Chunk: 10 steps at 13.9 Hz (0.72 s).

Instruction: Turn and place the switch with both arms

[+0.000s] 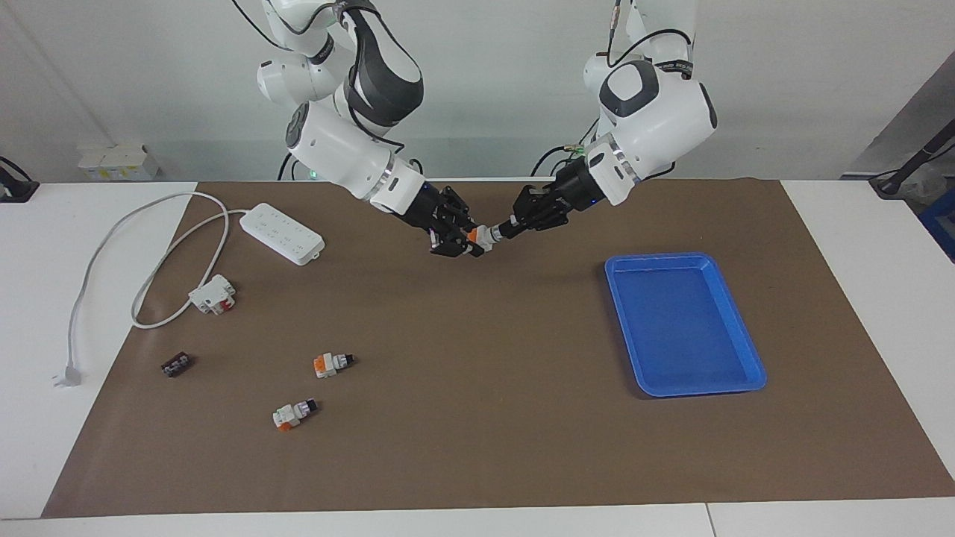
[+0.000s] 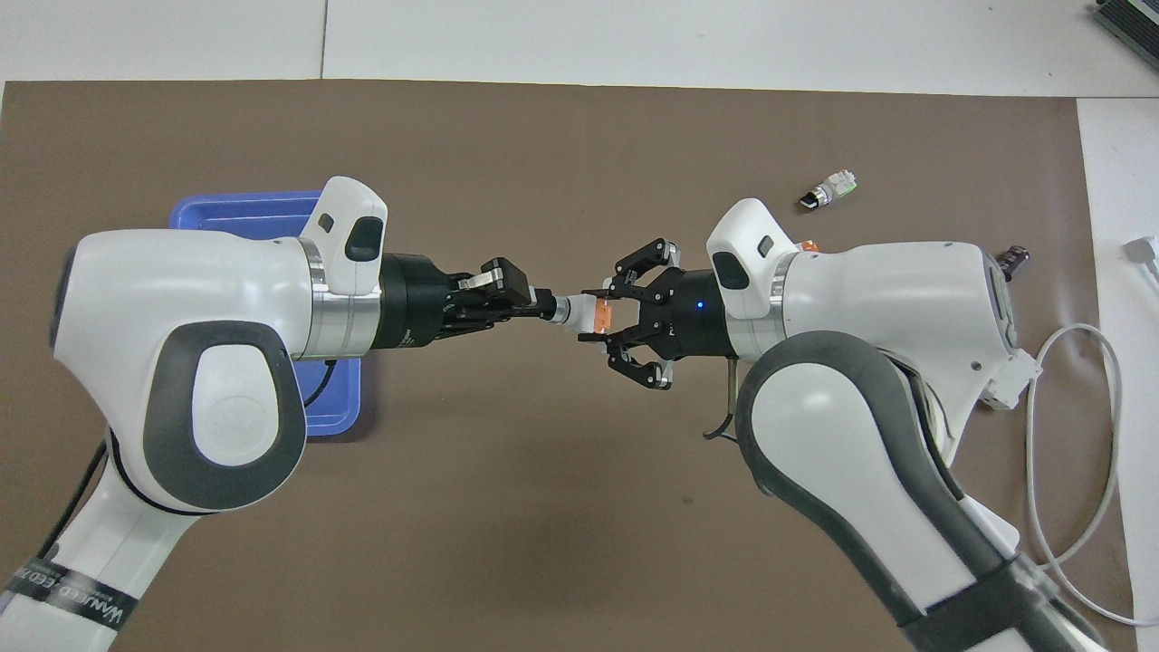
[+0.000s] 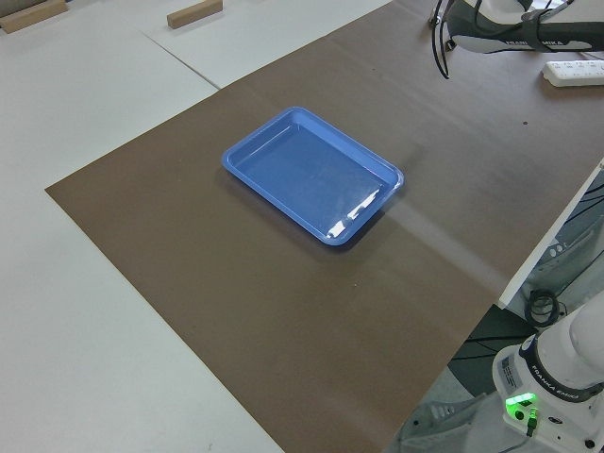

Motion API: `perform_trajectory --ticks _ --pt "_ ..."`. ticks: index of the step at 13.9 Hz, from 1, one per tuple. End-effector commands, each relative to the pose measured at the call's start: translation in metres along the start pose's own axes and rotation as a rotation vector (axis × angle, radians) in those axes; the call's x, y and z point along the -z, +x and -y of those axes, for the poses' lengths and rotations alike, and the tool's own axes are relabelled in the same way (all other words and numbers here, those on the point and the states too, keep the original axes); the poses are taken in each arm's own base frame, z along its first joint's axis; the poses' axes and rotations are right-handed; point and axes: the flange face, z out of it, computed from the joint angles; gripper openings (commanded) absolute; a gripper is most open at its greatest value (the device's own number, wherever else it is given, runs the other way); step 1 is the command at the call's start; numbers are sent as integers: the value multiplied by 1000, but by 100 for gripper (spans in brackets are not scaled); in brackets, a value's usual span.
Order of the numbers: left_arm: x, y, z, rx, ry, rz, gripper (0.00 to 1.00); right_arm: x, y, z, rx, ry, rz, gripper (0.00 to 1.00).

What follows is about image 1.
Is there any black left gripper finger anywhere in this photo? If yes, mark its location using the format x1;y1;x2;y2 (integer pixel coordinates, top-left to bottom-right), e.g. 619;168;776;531
515;200;574;233
512;185;560;224

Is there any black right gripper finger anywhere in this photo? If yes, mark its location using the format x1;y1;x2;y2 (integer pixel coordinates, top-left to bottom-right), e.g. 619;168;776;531
440;186;478;232
429;224;486;259

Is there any orange white switch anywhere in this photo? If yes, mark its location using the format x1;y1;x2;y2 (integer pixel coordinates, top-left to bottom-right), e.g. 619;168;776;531
466;219;517;256
272;399;320;432
313;352;357;380

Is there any white power strip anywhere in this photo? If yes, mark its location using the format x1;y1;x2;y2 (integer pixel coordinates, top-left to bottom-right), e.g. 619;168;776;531
239;202;326;266

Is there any blue plastic tray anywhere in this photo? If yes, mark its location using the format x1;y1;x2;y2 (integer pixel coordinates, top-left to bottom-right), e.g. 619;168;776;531
603;252;768;398

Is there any brown paper table mat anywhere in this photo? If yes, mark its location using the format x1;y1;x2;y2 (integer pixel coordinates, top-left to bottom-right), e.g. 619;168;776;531
41;179;955;519

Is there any white red circuit breaker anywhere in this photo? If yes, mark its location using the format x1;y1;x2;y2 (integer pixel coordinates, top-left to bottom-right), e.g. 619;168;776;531
188;274;237;316

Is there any white cardboard box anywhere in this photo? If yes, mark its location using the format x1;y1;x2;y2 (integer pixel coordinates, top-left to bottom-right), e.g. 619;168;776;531
78;145;160;182

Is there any black stand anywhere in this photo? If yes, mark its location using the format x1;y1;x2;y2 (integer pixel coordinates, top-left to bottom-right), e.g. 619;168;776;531
869;119;955;199

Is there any blue crate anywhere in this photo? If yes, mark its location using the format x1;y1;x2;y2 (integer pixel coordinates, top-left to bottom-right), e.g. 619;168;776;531
918;186;955;263

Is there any black clamp base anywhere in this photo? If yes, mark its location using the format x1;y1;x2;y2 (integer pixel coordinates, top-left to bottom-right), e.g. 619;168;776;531
0;155;40;204

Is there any black base cable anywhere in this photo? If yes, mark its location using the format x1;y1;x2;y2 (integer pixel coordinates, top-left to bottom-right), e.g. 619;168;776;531
531;119;598;178

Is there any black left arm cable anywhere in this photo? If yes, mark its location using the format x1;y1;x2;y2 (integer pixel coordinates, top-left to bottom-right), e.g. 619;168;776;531
606;0;696;79

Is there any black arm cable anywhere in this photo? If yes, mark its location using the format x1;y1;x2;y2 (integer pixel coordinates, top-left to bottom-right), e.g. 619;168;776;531
230;0;299;54
606;0;696;79

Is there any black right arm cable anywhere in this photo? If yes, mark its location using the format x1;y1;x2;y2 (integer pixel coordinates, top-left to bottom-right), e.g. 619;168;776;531
230;0;299;54

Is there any white power strip cable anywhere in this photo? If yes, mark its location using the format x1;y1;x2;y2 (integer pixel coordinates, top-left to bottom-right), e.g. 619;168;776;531
51;191;251;389

